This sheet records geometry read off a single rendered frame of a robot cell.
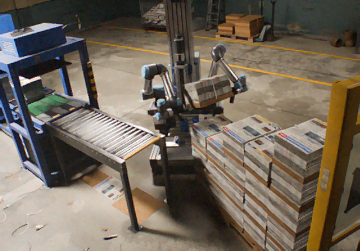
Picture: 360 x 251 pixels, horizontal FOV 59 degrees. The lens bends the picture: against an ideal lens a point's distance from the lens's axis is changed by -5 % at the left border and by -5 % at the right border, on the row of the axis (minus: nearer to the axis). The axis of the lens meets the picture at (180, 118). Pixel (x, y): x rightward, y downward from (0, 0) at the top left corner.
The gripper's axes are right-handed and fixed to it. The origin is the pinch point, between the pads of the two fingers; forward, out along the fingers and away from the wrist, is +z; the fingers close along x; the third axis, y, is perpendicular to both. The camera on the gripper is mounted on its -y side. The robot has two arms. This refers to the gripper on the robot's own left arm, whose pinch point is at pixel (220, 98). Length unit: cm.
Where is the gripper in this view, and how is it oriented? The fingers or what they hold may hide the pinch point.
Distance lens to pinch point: 339.4
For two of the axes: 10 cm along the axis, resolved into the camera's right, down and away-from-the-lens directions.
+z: -8.7, 3.0, -4.0
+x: 4.2, 0.1, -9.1
